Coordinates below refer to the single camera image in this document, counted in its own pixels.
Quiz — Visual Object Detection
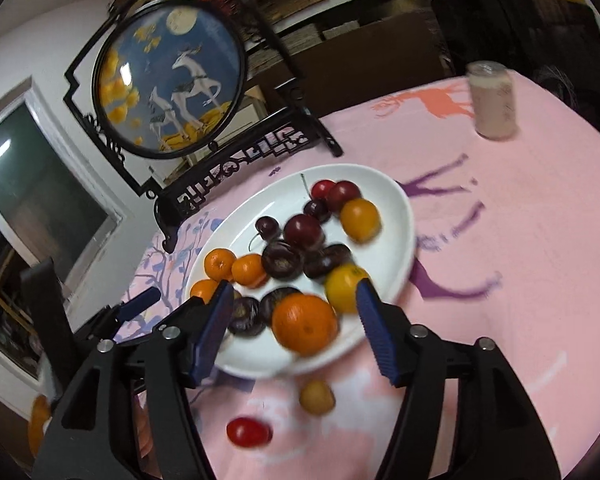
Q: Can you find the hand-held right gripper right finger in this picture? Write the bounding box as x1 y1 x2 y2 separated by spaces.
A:
355 277 563 480

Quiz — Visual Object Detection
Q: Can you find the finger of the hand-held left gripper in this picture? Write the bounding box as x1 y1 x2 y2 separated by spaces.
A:
72 287 162 348

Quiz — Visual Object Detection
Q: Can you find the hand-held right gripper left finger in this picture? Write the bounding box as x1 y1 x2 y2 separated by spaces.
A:
32 280 236 480

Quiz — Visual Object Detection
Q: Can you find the orange mandarin with stem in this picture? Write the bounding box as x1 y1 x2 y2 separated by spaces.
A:
231 254 268 289

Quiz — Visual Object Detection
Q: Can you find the white oval plate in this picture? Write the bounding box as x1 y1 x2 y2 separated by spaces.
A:
186 164 415 380

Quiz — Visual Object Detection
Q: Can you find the dark cherry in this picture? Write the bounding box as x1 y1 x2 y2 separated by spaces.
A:
303 199 332 223
256 216 282 242

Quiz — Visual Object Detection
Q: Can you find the dark purple plum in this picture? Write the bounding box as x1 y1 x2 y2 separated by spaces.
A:
283 214 326 251

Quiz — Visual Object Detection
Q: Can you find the pale yellow longan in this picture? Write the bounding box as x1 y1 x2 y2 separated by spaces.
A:
300 380 336 416

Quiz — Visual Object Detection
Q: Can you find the orange round object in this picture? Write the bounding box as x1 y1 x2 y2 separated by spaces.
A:
27 395 52 456

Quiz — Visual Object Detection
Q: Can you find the white framed window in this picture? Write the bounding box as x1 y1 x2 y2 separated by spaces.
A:
0 77 136 396

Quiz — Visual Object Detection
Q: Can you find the pink printed tablecloth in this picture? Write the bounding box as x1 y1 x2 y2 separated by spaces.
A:
112 72 600 480

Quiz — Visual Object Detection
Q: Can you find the dark red plum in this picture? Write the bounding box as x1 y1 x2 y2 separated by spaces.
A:
326 180 362 213

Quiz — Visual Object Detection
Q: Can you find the round deer screen black stand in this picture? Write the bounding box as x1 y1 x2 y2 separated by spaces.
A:
62 0 343 253

